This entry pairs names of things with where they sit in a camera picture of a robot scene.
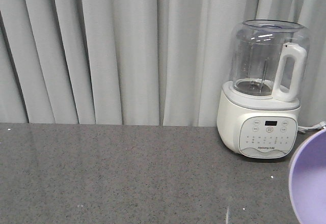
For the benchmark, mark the purple plastic bowl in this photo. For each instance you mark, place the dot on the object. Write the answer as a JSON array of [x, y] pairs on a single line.
[[306, 179]]

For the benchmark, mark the grey pleated curtain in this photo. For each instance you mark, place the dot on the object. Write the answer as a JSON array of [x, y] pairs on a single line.
[[137, 62]]

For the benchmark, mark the white blender with clear jar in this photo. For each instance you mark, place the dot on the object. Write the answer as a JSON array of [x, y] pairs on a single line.
[[260, 103]]

